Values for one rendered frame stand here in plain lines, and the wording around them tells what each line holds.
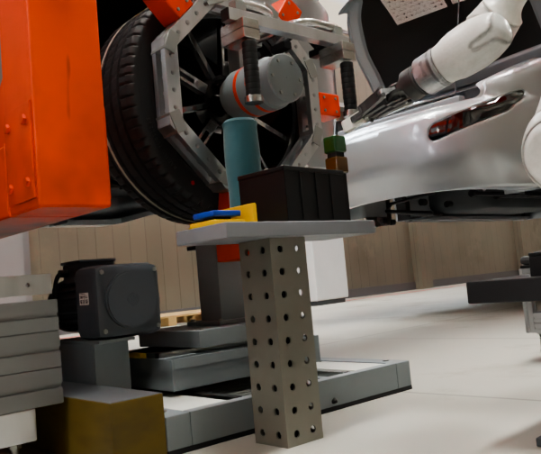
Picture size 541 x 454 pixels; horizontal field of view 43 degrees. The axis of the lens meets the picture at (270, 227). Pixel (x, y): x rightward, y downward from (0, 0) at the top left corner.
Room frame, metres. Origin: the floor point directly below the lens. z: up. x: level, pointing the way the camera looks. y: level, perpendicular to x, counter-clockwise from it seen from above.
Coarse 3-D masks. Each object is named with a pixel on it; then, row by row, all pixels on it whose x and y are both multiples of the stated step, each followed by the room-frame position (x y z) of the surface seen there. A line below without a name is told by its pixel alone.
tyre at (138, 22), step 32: (192, 0) 1.82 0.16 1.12; (128, 32) 1.75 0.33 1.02; (160, 32) 1.75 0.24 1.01; (128, 64) 1.69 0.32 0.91; (128, 96) 1.69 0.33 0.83; (128, 128) 1.71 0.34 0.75; (128, 160) 1.78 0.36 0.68; (160, 160) 1.72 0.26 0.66; (128, 192) 1.90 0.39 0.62; (160, 192) 1.81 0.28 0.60; (192, 192) 1.78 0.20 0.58
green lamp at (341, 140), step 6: (324, 138) 1.60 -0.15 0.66; (330, 138) 1.58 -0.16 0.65; (336, 138) 1.58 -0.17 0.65; (342, 138) 1.59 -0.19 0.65; (324, 144) 1.60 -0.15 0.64; (330, 144) 1.58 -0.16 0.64; (336, 144) 1.58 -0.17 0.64; (342, 144) 1.59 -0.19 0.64; (324, 150) 1.60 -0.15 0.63; (330, 150) 1.59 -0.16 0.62; (336, 150) 1.58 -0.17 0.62; (342, 150) 1.59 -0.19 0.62
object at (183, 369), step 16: (304, 336) 2.01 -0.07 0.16; (144, 352) 1.90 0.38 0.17; (160, 352) 1.72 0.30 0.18; (176, 352) 1.73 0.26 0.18; (192, 352) 1.77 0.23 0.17; (208, 352) 1.78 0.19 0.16; (224, 352) 1.75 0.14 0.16; (240, 352) 1.78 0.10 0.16; (144, 368) 1.74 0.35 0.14; (160, 368) 1.68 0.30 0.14; (176, 368) 1.65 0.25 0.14; (192, 368) 1.68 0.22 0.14; (208, 368) 1.71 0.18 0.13; (224, 368) 1.74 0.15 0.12; (240, 368) 1.78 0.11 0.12; (144, 384) 1.74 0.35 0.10; (160, 384) 1.68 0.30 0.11; (176, 384) 1.65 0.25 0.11; (192, 384) 1.68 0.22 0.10; (208, 384) 1.71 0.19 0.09
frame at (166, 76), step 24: (216, 0) 1.77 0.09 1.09; (192, 24) 1.71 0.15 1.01; (168, 48) 1.66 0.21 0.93; (168, 72) 1.66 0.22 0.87; (312, 72) 1.99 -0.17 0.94; (168, 96) 1.65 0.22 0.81; (312, 96) 1.99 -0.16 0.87; (168, 120) 1.65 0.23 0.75; (312, 120) 1.99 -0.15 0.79; (192, 144) 1.69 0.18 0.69; (312, 144) 1.99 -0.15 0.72; (216, 168) 1.74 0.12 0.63; (216, 192) 1.80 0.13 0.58
